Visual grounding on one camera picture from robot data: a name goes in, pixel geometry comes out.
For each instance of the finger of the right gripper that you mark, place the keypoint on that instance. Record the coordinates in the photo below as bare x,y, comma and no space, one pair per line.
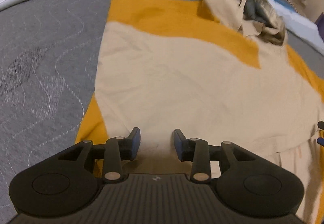
320,141
320,125

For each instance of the beige and mustard hooded jacket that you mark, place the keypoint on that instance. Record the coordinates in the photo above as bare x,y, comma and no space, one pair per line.
217,70

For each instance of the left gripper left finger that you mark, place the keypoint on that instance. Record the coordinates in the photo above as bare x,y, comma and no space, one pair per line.
116,150

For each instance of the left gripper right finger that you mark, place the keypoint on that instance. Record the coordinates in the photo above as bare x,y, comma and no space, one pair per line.
197,152

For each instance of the purple box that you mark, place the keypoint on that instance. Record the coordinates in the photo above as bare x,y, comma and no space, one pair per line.
320,23

